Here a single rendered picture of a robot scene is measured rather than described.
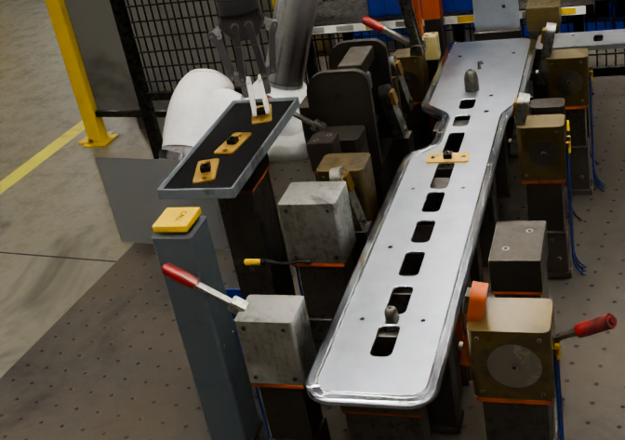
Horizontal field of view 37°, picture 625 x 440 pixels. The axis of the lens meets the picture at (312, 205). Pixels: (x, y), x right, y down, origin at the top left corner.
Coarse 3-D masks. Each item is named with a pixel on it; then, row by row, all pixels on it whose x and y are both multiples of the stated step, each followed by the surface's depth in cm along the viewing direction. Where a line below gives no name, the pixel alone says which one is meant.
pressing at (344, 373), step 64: (448, 64) 229; (512, 64) 222; (448, 128) 197; (448, 192) 173; (384, 256) 157; (448, 256) 154; (384, 320) 142; (448, 320) 139; (320, 384) 131; (384, 384) 129
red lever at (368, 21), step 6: (366, 18) 224; (366, 24) 224; (372, 24) 224; (378, 24) 224; (378, 30) 224; (384, 30) 224; (390, 30) 224; (390, 36) 225; (396, 36) 224; (402, 36) 224; (402, 42) 224; (408, 42) 224
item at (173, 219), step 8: (168, 208) 151; (176, 208) 150; (184, 208) 150; (192, 208) 149; (200, 208) 149; (160, 216) 149; (168, 216) 148; (176, 216) 148; (184, 216) 148; (192, 216) 147; (160, 224) 146; (168, 224) 146; (176, 224) 146; (184, 224) 145; (192, 224) 147; (160, 232) 147; (168, 232) 146
